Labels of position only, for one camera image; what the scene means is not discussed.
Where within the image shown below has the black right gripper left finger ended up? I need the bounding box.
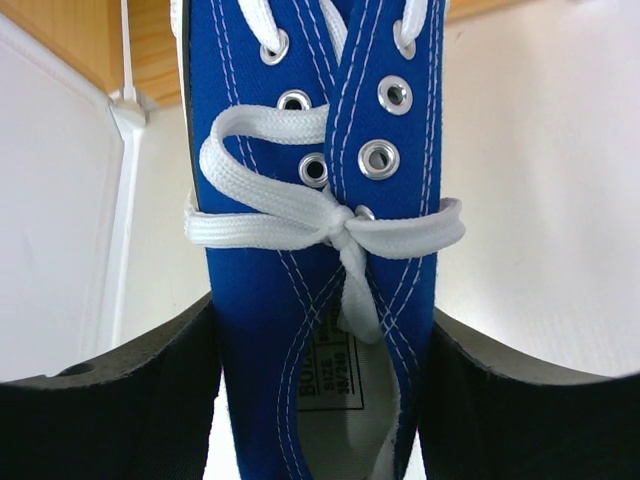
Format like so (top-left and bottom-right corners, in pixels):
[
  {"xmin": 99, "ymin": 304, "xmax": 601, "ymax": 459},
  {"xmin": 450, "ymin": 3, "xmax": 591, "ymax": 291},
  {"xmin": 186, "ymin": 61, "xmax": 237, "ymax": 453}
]
[{"xmin": 1, "ymin": 295, "xmax": 221, "ymax": 479}]

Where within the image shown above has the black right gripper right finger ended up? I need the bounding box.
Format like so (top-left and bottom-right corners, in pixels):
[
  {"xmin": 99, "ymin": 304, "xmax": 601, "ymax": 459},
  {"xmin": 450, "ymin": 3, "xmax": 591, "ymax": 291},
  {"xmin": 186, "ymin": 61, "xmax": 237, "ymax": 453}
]
[{"xmin": 420, "ymin": 311, "xmax": 639, "ymax": 480}]

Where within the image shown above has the wooden shoe cabinet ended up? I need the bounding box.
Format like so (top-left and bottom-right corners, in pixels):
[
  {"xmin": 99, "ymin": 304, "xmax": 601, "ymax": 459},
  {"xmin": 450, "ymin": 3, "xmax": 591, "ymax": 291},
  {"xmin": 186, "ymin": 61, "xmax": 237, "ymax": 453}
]
[{"xmin": 0, "ymin": 0, "xmax": 531, "ymax": 109}]

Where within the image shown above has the blue canvas sneaker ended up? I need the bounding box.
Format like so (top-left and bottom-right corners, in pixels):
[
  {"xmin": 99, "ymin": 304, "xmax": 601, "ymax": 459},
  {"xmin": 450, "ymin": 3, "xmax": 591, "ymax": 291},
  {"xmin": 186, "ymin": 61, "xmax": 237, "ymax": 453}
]
[{"xmin": 170, "ymin": 1, "xmax": 464, "ymax": 479}]

